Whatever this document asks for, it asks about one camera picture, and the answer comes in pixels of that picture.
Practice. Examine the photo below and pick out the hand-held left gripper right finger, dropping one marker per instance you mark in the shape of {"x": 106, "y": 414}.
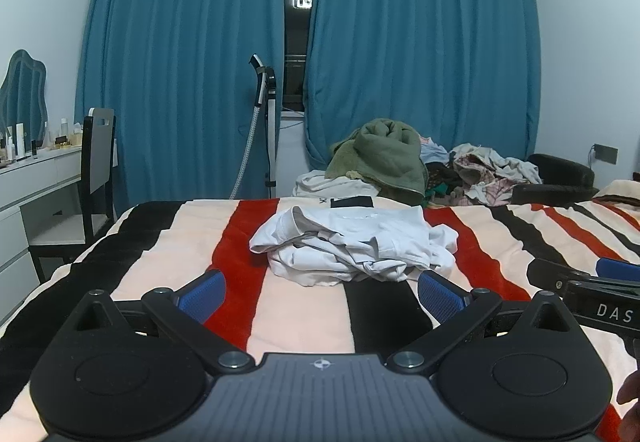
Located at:
{"x": 440, "y": 296}

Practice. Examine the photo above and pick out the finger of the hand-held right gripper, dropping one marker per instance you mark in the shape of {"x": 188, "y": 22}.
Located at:
{"x": 552, "y": 273}
{"x": 617, "y": 267}

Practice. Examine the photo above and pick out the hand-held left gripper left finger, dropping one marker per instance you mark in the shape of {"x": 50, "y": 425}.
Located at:
{"x": 202, "y": 296}

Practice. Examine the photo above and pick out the white t-shirt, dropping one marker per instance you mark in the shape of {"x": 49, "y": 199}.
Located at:
{"x": 350, "y": 242}

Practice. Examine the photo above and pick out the white pink patterned clothes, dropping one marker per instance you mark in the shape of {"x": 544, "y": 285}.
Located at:
{"x": 490, "y": 170}

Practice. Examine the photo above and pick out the person's right hand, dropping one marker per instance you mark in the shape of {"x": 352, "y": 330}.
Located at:
{"x": 630, "y": 397}

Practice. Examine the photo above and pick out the beige pillow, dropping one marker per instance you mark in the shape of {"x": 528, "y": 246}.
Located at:
{"x": 620, "y": 191}

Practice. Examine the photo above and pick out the black armchair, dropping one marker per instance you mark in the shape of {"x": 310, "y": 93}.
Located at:
{"x": 560, "y": 179}

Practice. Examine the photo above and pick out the striped red black cream blanket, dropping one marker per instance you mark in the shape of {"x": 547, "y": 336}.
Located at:
{"x": 300, "y": 317}

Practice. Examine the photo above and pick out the dark colourful garment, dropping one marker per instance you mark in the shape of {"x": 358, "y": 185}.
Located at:
{"x": 442, "y": 182}

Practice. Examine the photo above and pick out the black cloth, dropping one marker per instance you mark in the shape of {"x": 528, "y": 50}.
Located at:
{"x": 351, "y": 202}

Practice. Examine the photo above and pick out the light blue garment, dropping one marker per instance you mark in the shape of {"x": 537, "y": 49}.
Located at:
{"x": 434, "y": 152}

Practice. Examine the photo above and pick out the olive green jacket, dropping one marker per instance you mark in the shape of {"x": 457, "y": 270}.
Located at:
{"x": 385, "y": 152}

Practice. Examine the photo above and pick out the white garment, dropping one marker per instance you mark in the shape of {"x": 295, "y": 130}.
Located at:
{"x": 315, "y": 184}

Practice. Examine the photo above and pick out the black grey chair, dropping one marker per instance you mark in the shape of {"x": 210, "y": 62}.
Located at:
{"x": 97, "y": 147}

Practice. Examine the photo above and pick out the white dresser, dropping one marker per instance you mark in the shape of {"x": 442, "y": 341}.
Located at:
{"x": 30, "y": 187}

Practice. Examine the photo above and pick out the garment steamer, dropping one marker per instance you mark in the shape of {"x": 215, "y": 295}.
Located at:
{"x": 261, "y": 87}

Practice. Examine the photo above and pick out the blue curtain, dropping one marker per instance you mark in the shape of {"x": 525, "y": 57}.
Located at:
{"x": 425, "y": 47}
{"x": 180, "y": 72}

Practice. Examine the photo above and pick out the row of cosmetic bottles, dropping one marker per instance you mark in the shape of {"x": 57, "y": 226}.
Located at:
{"x": 20, "y": 140}

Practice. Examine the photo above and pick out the wavy mirror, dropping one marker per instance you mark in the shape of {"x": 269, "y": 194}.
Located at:
{"x": 25, "y": 92}

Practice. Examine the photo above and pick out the dark wall switch panel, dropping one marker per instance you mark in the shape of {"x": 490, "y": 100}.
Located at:
{"x": 605, "y": 154}

